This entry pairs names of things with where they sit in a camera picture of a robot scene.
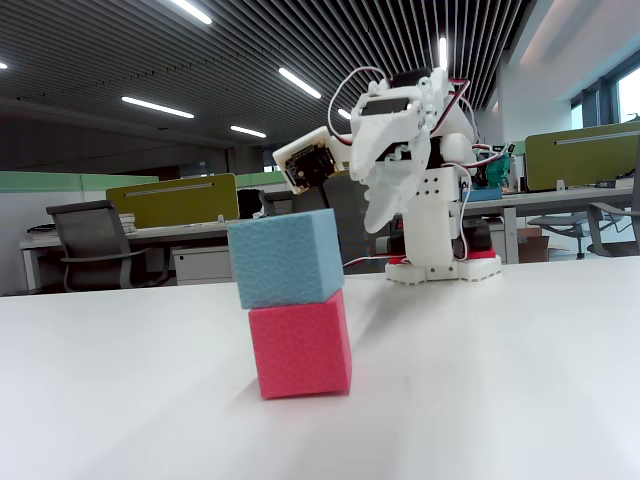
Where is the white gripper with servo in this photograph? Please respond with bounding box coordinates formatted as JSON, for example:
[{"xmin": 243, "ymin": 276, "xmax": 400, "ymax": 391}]
[{"xmin": 347, "ymin": 68, "xmax": 455, "ymax": 236}]

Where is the blue foam cube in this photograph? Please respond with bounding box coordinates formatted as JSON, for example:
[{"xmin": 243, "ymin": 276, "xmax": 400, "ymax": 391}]
[{"xmin": 227, "ymin": 208, "xmax": 346, "ymax": 311}]

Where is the red foam cube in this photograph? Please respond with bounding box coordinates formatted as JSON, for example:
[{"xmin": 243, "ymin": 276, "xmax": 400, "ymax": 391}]
[{"xmin": 248, "ymin": 289, "xmax": 353, "ymax": 401}]

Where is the dark grey office chair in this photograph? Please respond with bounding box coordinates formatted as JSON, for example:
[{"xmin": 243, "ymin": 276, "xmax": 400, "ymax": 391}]
[{"xmin": 259, "ymin": 172, "xmax": 389, "ymax": 277}]

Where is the blue tray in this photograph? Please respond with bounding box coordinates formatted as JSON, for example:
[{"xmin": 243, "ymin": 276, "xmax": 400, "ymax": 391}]
[{"xmin": 462, "ymin": 188, "xmax": 504, "ymax": 204}]

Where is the teal green object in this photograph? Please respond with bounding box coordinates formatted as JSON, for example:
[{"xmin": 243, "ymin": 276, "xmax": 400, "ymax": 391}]
[{"xmin": 481, "ymin": 152, "xmax": 517, "ymax": 192}]

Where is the black bag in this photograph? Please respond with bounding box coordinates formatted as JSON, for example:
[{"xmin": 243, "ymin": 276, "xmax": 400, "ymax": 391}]
[{"xmin": 235, "ymin": 188, "xmax": 266, "ymax": 221}]

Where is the white office desk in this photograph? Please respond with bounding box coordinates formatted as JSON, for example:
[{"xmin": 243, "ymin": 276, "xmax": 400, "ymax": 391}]
[
  {"xmin": 458, "ymin": 186, "xmax": 640, "ymax": 266},
  {"xmin": 19, "ymin": 218, "xmax": 236, "ymax": 292}
]

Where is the brown cardboard box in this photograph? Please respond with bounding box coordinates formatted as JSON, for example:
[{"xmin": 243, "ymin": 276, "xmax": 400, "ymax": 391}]
[{"xmin": 516, "ymin": 227, "xmax": 552, "ymax": 265}]

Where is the grey mesh office chair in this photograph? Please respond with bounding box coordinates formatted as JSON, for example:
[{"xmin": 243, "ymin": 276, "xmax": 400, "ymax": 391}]
[
  {"xmin": 45, "ymin": 199, "xmax": 169, "ymax": 294},
  {"xmin": 527, "ymin": 213, "xmax": 587, "ymax": 261},
  {"xmin": 585, "ymin": 149, "xmax": 640, "ymax": 260}
]

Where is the olive green desk divider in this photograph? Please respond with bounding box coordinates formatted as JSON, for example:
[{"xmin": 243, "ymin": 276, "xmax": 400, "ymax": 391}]
[
  {"xmin": 523, "ymin": 123, "xmax": 640, "ymax": 194},
  {"xmin": 104, "ymin": 173, "xmax": 239, "ymax": 230}
]

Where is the white drawer cabinet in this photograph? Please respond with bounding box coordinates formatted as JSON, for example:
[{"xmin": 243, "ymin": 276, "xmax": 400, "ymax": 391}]
[{"xmin": 171, "ymin": 245, "xmax": 235, "ymax": 286}]

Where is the white cased camera board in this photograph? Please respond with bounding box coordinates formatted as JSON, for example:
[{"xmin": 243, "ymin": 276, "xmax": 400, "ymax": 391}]
[{"xmin": 271, "ymin": 125, "xmax": 352, "ymax": 196}]

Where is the white red servo cable loop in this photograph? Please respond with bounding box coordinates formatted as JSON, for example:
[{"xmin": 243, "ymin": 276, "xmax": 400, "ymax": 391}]
[{"xmin": 326, "ymin": 67, "xmax": 389, "ymax": 149}]

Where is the red black servo cable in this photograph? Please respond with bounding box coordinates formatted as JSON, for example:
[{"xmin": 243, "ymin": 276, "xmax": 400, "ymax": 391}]
[{"xmin": 433, "ymin": 78, "xmax": 475, "ymax": 137}]

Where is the light green partition wall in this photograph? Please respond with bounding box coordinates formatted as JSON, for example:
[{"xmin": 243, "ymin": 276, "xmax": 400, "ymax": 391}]
[{"xmin": 0, "ymin": 170, "xmax": 161, "ymax": 194}]

